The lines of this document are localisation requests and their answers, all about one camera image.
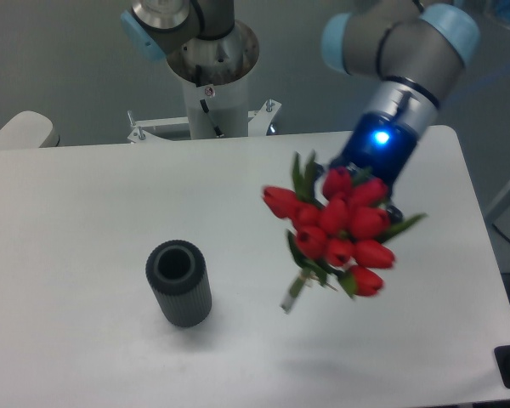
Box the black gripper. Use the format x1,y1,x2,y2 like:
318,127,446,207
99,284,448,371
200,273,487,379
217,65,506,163
329,112,418,224

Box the red tulip bouquet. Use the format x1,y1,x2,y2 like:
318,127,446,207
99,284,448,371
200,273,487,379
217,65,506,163
262,154,426,313

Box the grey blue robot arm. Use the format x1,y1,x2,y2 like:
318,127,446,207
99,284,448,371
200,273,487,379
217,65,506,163
121,1,479,187

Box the dark grey ribbed vase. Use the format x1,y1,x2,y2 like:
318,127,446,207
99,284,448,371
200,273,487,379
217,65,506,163
145,240,213,328

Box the beige chair backrest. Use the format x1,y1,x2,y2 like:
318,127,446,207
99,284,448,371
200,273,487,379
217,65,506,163
0,110,60,151

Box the white metal base frame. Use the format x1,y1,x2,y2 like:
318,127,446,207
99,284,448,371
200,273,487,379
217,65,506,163
127,99,282,144

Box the black cable on pedestal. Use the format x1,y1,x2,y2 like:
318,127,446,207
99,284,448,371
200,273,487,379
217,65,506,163
198,99,225,139

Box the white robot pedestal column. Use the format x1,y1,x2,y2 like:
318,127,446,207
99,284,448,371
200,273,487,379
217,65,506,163
167,20,259,123

